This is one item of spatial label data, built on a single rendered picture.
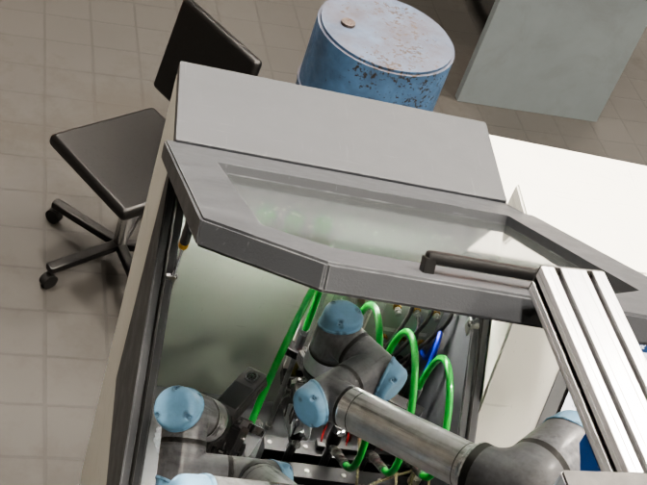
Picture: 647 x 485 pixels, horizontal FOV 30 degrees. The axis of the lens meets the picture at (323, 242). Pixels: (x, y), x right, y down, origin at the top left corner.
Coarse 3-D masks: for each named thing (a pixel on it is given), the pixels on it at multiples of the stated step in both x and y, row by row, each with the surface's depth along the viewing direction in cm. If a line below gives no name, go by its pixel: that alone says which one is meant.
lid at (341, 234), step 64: (192, 192) 178; (256, 192) 204; (320, 192) 221; (384, 192) 227; (448, 192) 248; (256, 256) 155; (320, 256) 150; (384, 256) 170; (448, 256) 155; (512, 256) 195; (576, 256) 200; (512, 320) 154; (640, 320) 158
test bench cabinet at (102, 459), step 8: (112, 400) 280; (112, 408) 276; (112, 416) 273; (104, 432) 287; (104, 440) 283; (104, 448) 279; (96, 456) 298; (104, 456) 275; (96, 464) 294; (104, 464) 271; (96, 472) 289; (104, 472) 267; (96, 480) 285; (104, 480) 264
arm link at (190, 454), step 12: (168, 444) 194; (180, 444) 193; (192, 444) 194; (204, 444) 196; (168, 456) 193; (180, 456) 193; (192, 456) 193; (204, 456) 195; (216, 456) 196; (168, 468) 192; (180, 468) 192; (192, 468) 193; (204, 468) 193; (216, 468) 194; (228, 468) 194; (156, 480) 194; (168, 480) 192
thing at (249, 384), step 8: (248, 368) 216; (240, 376) 215; (248, 376) 214; (256, 376) 215; (264, 376) 215; (232, 384) 214; (240, 384) 214; (248, 384) 214; (256, 384) 214; (264, 384) 215; (224, 392) 213; (232, 392) 213; (240, 392) 212; (248, 392) 212; (256, 392) 213; (224, 400) 211; (232, 400) 211; (240, 400) 211; (248, 400) 212; (232, 408) 210; (240, 408) 210; (232, 416) 209
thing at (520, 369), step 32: (512, 192) 249; (544, 192) 248; (576, 224) 243; (608, 224) 246; (640, 224) 249; (640, 256) 241; (512, 352) 242; (544, 352) 243; (512, 384) 246; (544, 384) 247; (480, 416) 249; (512, 416) 250
